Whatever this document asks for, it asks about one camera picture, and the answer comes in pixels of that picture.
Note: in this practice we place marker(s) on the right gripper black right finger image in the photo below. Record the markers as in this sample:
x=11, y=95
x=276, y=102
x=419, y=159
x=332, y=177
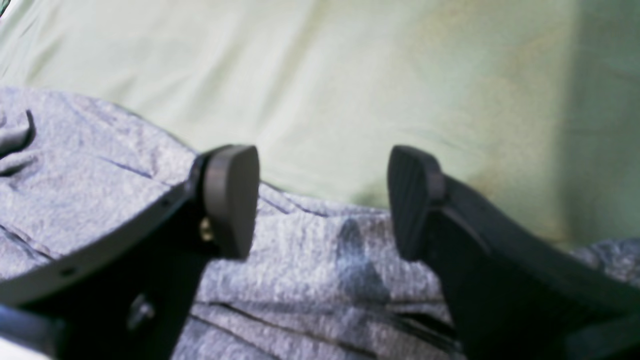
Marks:
x=510, y=295

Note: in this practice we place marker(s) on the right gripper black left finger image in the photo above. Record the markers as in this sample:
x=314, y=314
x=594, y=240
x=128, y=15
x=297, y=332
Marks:
x=128, y=295

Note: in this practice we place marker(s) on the grey heathered T-shirt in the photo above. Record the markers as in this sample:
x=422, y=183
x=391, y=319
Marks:
x=322, y=281

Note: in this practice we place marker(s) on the green table cloth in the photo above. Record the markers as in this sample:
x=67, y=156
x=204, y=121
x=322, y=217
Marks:
x=534, y=103

